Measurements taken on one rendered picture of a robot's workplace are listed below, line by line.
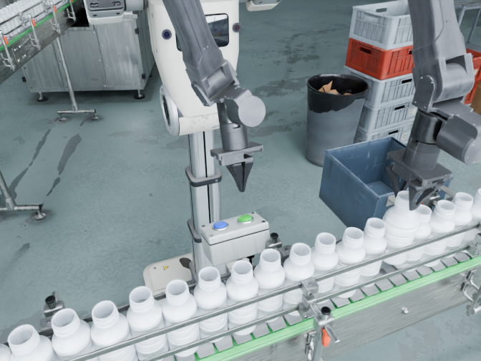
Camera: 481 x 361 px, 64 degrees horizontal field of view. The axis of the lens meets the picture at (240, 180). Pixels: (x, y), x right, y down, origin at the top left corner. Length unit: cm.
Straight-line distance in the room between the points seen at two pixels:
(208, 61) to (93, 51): 363
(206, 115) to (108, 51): 319
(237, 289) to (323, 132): 236
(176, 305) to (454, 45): 61
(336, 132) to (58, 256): 206
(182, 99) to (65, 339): 69
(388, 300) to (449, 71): 50
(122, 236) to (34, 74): 250
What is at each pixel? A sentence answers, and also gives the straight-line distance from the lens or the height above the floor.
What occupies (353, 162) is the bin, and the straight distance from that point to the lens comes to 160.
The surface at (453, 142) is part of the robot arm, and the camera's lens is 69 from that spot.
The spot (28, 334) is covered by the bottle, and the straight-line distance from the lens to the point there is 72.
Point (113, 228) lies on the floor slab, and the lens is 265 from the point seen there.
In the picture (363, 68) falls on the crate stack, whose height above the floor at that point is 70.
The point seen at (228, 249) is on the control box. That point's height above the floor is 109.
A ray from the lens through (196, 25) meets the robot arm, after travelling 70.
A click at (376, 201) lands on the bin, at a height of 93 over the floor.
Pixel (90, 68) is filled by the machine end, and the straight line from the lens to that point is 440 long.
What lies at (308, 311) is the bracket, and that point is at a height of 105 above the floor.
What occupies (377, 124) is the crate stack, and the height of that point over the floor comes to 28.
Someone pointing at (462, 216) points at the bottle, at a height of 113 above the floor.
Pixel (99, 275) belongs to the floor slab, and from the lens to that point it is 237.
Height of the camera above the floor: 168
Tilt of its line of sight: 35 degrees down
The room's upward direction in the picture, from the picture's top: straight up
